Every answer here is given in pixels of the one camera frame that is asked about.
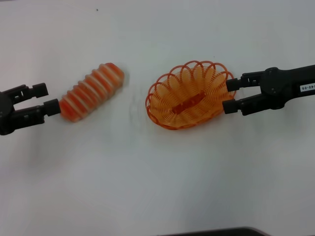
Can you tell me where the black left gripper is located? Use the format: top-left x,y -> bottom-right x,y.
0,83 -> 62,136

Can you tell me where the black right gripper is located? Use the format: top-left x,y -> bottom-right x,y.
222,64 -> 315,117

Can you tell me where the orange white striped bread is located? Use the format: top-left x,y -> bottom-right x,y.
59,62 -> 126,123

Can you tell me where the orange woven plastic basket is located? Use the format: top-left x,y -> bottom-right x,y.
144,59 -> 237,131

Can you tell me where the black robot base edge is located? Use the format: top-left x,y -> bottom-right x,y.
157,226 -> 269,236

